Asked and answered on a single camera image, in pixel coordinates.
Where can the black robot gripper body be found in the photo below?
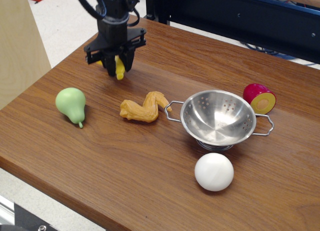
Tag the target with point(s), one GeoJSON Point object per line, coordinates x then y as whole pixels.
{"type": "Point", "coordinates": [114, 35]}

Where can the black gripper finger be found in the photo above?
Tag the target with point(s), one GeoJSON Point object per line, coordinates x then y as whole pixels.
{"type": "Point", "coordinates": [127, 58]}
{"type": "Point", "coordinates": [109, 63]}

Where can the yellow toy banana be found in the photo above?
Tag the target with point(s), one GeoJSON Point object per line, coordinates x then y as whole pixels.
{"type": "Point", "coordinates": [119, 72]}

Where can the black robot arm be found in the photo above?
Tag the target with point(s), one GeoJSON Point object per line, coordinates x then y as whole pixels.
{"type": "Point", "coordinates": [116, 9]}

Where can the small steel colander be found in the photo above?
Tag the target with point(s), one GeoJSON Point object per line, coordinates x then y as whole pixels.
{"type": "Point", "coordinates": [216, 119]}

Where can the green toy pear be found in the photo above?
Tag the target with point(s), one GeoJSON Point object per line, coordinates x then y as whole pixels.
{"type": "Point", "coordinates": [71, 102]}

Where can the tan toy chicken wing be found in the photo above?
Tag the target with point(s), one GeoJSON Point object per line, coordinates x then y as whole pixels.
{"type": "Point", "coordinates": [147, 112]}

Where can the light plywood panel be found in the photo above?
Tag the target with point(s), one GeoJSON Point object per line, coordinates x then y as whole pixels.
{"type": "Point", "coordinates": [23, 58]}

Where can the red halved toy fruit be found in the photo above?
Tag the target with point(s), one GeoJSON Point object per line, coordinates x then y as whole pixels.
{"type": "Point", "coordinates": [260, 98]}

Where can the white toy egg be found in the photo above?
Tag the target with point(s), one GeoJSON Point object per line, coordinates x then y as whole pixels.
{"type": "Point", "coordinates": [214, 172]}

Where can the dark blue metal frame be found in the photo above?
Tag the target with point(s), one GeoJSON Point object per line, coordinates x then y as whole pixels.
{"type": "Point", "coordinates": [290, 27]}

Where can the black metal base bracket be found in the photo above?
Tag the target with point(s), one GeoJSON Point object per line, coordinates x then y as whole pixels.
{"type": "Point", "coordinates": [16, 218]}

